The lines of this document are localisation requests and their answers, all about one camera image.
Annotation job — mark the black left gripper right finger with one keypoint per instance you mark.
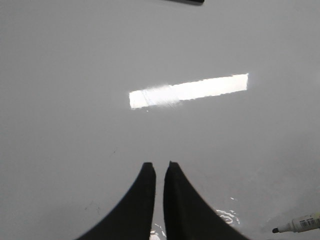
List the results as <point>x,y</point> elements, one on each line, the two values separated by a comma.
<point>186,215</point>

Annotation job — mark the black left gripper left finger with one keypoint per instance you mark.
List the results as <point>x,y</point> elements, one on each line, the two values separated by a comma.
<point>131,218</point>

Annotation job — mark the white black whiteboard marker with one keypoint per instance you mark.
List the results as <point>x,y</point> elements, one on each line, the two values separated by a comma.
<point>301,224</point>

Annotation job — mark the white whiteboard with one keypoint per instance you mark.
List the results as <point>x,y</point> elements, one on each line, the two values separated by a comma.
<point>92,89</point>

